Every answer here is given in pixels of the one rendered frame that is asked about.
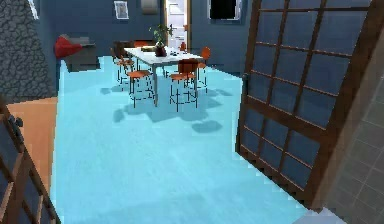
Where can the white framed wall picture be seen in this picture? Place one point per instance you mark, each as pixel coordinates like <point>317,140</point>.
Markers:
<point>121,10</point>

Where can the pale flat dish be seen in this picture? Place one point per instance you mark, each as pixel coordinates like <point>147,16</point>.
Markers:
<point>148,48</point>

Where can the green house plant dark pot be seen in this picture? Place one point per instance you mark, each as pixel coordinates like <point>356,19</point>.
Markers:
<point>160,40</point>

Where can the orange metal-legged chair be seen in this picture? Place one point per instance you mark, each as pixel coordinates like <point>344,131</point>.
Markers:
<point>120,58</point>
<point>140,76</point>
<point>185,70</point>
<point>204,58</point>
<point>144,43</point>

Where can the grey sofa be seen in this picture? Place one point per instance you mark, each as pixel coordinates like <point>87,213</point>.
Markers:
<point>81,53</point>

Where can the small red bottle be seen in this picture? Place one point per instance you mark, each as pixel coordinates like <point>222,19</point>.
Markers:
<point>183,46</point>

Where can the brown glass-paned room door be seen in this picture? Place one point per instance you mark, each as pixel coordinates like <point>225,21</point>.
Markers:
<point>16,173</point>
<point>300,100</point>

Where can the grey framed wall picture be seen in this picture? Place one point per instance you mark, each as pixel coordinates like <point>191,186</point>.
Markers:
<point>149,6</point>

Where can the white dining table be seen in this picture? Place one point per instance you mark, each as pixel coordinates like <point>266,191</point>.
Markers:
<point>160,58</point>

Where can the dark window white frame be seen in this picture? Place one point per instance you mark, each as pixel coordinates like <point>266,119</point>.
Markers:
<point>225,8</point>

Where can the red cushion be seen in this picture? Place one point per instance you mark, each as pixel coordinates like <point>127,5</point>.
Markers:
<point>66,47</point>

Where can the white room door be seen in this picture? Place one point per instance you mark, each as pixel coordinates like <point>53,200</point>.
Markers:
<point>177,23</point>

